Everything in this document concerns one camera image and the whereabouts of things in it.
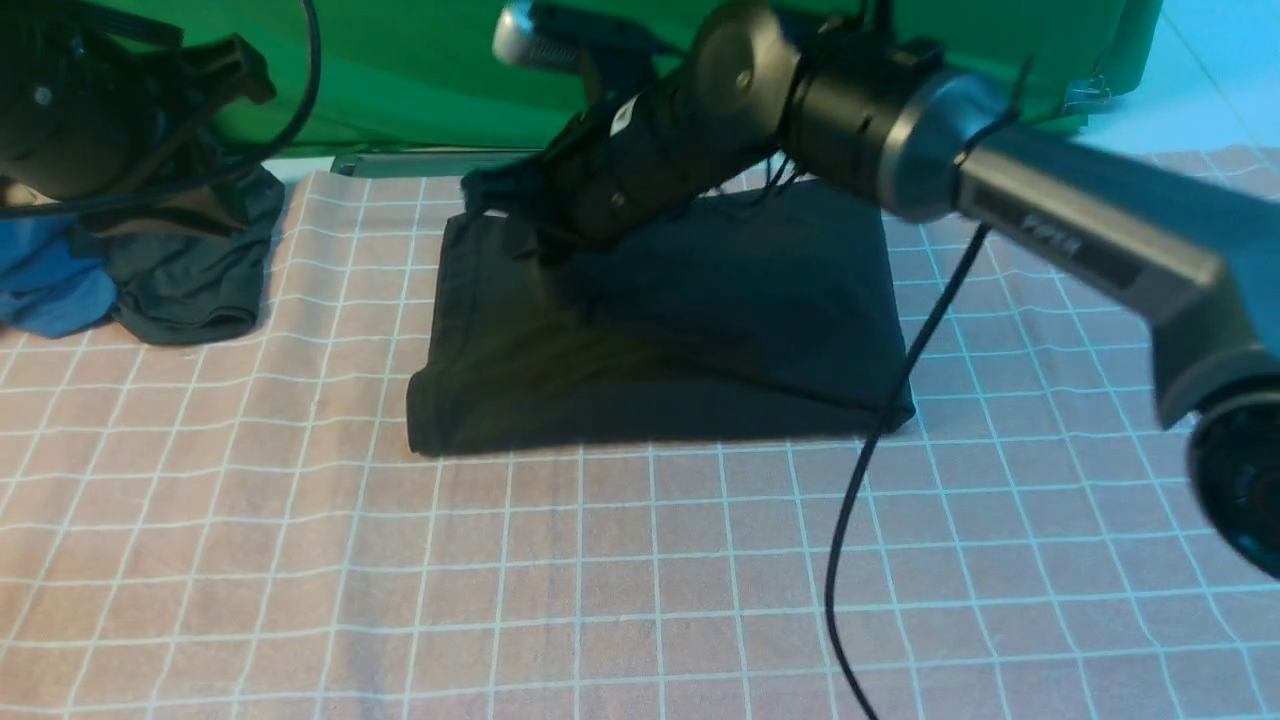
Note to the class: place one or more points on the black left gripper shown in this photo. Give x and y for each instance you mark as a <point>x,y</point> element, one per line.
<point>139,151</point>

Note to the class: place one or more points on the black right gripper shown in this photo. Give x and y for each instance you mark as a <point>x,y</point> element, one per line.
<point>699,127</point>

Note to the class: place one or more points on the dark gray long-sleeve shirt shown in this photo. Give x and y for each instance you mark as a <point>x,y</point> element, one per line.
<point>744,318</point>

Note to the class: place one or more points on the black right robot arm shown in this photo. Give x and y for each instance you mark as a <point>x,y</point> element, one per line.
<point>891,122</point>

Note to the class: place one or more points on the green backdrop cloth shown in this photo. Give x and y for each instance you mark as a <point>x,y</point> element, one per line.
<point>403,75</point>

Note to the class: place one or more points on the dark crumpled garment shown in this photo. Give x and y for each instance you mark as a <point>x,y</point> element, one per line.
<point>176,290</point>

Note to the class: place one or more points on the blue crumpled garment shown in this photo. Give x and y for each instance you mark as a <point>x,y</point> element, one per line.
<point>45,289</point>

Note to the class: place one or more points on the pink checkered tablecloth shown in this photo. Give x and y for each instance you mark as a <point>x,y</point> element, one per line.
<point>238,531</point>

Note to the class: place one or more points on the metal binder clip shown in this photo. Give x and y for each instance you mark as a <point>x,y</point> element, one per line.
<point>1086,95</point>

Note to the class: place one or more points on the teal metal rail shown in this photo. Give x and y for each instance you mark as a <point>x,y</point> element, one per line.
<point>423,163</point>

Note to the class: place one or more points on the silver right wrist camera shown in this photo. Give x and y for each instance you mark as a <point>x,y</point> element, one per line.
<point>613,56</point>

